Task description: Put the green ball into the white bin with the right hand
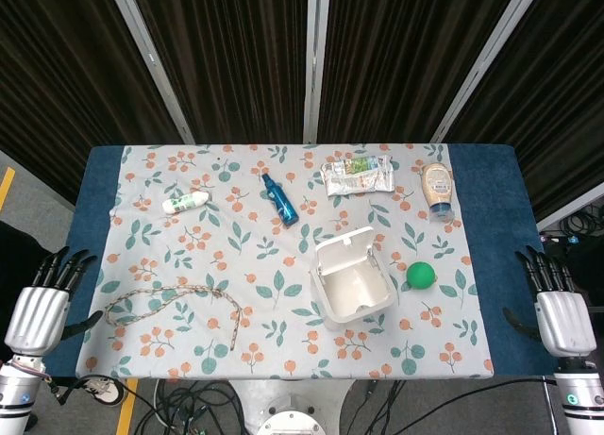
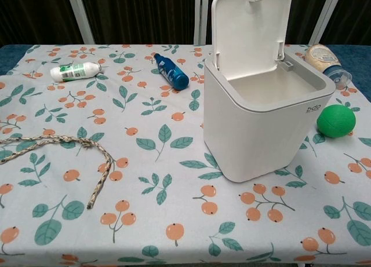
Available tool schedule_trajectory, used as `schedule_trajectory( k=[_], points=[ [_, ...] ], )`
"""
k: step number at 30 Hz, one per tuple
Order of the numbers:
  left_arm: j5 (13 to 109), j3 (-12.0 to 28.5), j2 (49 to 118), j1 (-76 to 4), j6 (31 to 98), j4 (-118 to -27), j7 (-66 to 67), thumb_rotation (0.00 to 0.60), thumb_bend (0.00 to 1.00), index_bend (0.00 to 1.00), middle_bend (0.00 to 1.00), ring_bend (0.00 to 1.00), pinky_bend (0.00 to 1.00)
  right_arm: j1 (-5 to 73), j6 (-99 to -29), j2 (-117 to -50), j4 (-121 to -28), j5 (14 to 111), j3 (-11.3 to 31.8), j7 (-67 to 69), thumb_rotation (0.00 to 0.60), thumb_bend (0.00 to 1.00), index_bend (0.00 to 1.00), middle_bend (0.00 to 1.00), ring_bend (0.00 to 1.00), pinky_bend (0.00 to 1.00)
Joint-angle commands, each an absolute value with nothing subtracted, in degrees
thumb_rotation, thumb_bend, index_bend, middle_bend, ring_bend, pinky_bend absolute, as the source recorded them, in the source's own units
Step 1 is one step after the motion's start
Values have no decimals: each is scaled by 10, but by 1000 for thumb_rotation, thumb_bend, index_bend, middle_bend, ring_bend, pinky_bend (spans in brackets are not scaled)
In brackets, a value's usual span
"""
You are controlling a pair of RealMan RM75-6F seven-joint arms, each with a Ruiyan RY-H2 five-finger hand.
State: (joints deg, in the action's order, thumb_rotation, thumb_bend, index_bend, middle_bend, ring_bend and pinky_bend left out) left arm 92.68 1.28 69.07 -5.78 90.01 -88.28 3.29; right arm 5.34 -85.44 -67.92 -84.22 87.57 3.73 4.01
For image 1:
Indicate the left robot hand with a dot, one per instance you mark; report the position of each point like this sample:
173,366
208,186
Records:
35,319

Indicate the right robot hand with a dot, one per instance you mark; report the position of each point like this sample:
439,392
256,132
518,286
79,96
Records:
566,322

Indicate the green ball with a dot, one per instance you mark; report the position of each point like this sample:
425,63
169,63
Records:
420,275

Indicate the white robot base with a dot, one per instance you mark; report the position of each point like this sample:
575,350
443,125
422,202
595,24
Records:
292,406

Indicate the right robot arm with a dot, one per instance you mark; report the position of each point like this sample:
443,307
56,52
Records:
578,397

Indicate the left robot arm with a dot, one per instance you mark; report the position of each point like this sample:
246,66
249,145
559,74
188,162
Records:
19,392

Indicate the white plastic container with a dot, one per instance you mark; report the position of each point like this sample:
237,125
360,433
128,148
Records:
356,289

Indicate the person in black clothes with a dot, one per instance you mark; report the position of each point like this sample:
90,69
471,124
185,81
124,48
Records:
19,260

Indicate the power strip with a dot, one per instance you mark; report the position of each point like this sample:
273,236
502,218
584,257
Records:
557,239

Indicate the white black sneaker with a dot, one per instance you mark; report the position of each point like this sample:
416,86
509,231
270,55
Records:
106,390

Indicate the blue table cover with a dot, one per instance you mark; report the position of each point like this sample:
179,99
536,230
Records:
491,208

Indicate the beige sauce squeeze bottle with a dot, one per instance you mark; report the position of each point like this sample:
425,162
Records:
438,185

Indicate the white green tube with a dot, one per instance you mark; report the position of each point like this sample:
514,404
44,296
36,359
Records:
185,203

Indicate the dark curtain panel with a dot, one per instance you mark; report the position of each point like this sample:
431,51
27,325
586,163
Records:
401,62
61,76
236,62
557,100

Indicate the floral tablecloth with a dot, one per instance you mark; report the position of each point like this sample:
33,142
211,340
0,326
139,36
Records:
264,265

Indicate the crumpled silver snack packet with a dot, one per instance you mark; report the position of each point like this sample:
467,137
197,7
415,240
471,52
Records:
356,178

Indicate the blue spray bottle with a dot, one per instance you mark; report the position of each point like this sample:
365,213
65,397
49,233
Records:
282,201

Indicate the aluminium frame post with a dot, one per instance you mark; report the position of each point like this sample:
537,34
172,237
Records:
151,62
486,62
573,204
315,62

